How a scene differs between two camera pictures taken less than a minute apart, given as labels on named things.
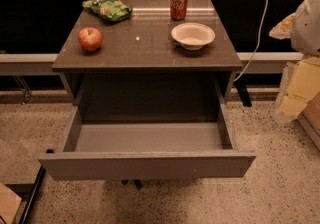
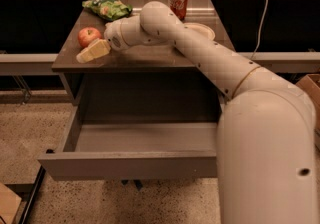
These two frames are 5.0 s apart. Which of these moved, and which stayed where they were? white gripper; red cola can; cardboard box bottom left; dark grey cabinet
Moved: white gripper
Stayed: cardboard box bottom left; red cola can; dark grey cabinet
